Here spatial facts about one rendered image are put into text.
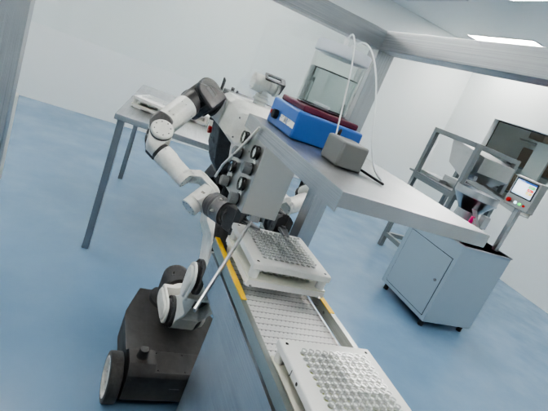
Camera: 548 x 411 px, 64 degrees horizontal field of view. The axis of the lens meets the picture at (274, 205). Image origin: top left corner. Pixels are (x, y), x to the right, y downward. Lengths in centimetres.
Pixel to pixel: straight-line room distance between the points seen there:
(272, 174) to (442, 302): 282
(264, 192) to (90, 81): 511
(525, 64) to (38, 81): 569
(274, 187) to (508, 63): 60
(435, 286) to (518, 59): 284
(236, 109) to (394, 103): 587
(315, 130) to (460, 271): 273
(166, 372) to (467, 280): 261
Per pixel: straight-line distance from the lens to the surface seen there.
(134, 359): 189
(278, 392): 92
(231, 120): 169
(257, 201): 116
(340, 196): 77
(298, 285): 124
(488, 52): 111
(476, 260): 378
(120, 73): 612
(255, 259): 117
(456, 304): 392
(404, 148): 778
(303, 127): 113
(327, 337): 123
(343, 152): 98
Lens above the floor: 142
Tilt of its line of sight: 16 degrees down
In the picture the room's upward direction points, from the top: 22 degrees clockwise
